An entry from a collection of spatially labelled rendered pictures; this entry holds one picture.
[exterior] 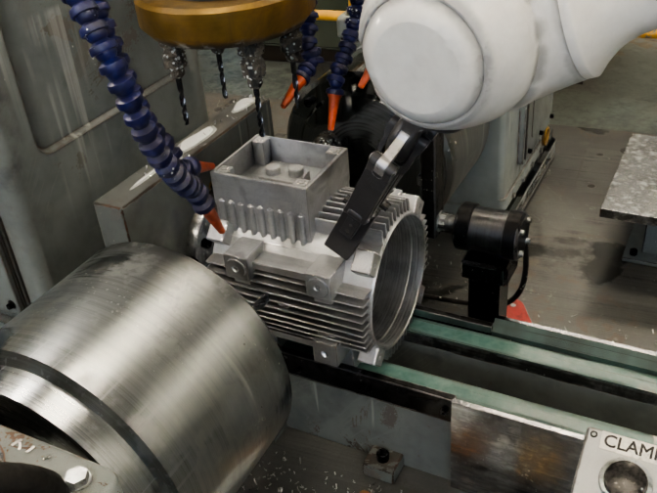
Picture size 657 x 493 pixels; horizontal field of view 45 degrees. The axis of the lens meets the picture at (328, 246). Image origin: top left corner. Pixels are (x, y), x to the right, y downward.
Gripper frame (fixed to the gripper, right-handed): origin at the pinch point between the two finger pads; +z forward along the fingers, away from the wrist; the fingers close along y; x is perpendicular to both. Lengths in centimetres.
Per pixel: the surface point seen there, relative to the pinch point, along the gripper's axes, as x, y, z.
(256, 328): -0.7, 16.7, 1.2
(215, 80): -133, -268, 206
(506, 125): 7, -50, 8
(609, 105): 40, -295, 105
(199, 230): -15.0, -0.9, 14.8
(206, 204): -12.0, 8.6, 0.9
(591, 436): 25.5, 15.0, -10.2
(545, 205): 21, -63, 24
